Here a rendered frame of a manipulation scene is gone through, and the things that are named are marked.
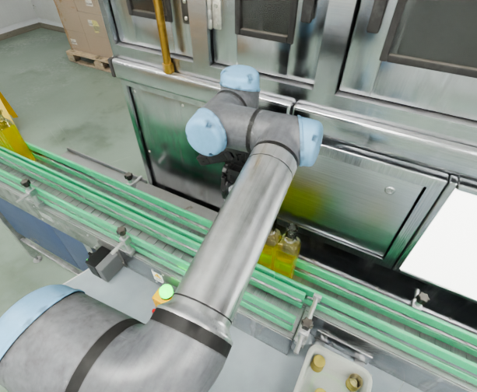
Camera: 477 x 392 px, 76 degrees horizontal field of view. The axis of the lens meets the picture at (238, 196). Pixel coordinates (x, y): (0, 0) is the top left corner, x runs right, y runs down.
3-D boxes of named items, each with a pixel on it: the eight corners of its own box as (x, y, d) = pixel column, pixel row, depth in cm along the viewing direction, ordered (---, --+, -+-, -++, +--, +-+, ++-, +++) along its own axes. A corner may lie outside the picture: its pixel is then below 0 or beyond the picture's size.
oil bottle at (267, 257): (276, 269, 99) (283, 227, 84) (269, 283, 95) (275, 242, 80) (261, 262, 101) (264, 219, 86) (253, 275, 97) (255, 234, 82)
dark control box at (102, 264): (124, 266, 114) (117, 253, 108) (108, 283, 109) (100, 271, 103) (108, 257, 117) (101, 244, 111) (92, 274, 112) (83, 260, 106)
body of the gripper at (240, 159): (250, 196, 72) (252, 155, 64) (219, 184, 75) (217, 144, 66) (264, 177, 77) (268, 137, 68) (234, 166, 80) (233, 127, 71)
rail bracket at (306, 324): (317, 309, 89) (327, 288, 80) (297, 365, 78) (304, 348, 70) (308, 305, 90) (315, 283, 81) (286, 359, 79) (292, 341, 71)
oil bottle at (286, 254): (293, 277, 97) (303, 235, 82) (286, 291, 93) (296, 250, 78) (276, 269, 99) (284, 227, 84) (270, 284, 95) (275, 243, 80)
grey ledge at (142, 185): (247, 240, 119) (248, 221, 111) (236, 257, 113) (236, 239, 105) (75, 166, 151) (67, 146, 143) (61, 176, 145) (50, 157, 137)
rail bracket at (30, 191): (47, 205, 119) (31, 180, 110) (30, 218, 115) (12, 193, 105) (40, 202, 121) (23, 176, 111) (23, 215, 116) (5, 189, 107)
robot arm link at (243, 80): (209, 75, 55) (229, 59, 60) (212, 128, 63) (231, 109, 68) (250, 84, 53) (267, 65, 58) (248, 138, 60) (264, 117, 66)
